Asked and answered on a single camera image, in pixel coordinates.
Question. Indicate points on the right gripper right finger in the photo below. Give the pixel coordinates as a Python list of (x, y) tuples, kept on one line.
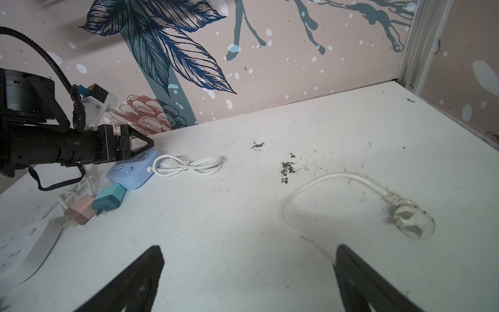
[(363, 289)]

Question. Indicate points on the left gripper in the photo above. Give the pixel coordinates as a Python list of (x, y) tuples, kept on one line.
[(128, 145)]

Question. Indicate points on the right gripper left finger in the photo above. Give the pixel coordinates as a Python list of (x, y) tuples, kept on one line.
[(134, 289)]

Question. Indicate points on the blue square power socket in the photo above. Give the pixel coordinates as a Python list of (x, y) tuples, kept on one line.
[(133, 173)]

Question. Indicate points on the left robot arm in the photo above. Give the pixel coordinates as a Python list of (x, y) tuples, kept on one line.
[(36, 131)]

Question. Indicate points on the dark teal plug adapter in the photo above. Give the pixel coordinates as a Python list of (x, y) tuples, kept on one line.
[(108, 199)]

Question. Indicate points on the pink plug adapter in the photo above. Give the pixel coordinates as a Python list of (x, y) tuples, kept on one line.
[(81, 211)]

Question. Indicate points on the white square power socket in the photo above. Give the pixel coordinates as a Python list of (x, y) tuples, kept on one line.
[(24, 251)]

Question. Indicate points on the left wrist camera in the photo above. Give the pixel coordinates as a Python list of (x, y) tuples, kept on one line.
[(96, 101)]

